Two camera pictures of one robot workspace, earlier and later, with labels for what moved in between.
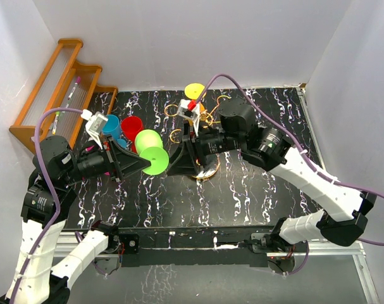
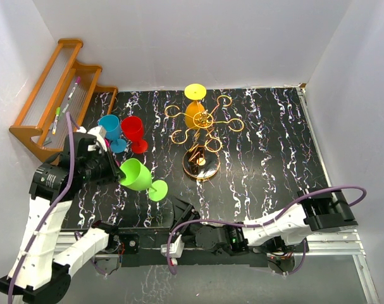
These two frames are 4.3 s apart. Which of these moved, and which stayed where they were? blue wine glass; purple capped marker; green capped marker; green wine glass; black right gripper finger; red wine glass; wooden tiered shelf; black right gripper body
Moved: black right gripper body; green wine glass; black right gripper finger
Stayed: red wine glass; wooden tiered shelf; green capped marker; blue wine glass; purple capped marker
